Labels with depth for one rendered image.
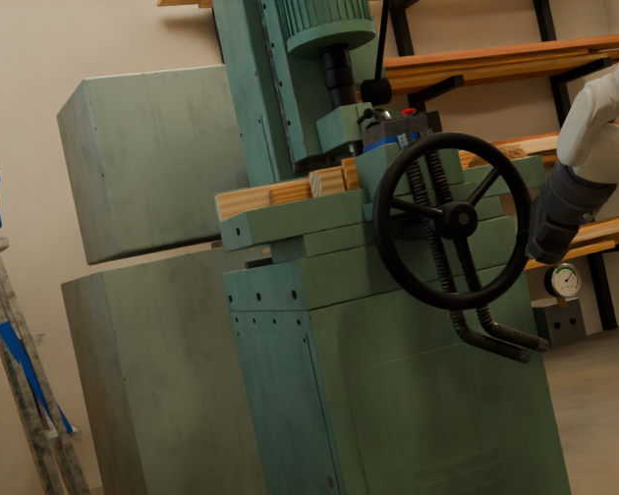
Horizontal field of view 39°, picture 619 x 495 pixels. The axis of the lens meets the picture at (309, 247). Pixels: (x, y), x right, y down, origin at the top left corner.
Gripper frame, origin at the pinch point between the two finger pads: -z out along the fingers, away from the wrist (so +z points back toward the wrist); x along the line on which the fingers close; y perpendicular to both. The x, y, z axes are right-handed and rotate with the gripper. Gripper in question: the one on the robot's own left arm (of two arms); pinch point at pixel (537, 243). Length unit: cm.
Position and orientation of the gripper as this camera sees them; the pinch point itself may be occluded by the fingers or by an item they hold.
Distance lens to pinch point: 139.6
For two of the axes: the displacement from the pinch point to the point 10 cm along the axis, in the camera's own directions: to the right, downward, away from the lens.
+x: 2.0, -7.9, 5.8
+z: 1.8, -5.5, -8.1
